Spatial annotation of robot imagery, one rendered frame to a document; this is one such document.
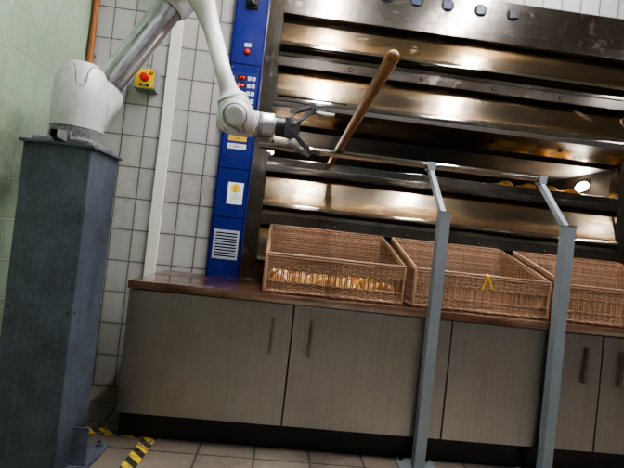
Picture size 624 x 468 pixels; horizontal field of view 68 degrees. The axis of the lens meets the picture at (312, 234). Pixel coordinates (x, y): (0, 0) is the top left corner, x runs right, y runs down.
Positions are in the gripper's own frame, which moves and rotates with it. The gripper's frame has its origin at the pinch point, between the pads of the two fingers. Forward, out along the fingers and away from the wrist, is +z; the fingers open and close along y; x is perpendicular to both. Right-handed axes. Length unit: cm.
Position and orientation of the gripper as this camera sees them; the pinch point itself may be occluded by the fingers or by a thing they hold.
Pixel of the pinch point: (329, 133)
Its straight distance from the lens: 175.8
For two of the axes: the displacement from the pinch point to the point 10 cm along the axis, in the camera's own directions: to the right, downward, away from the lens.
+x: 0.6, -0.1, -10.0
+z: 9.9, 1.1, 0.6
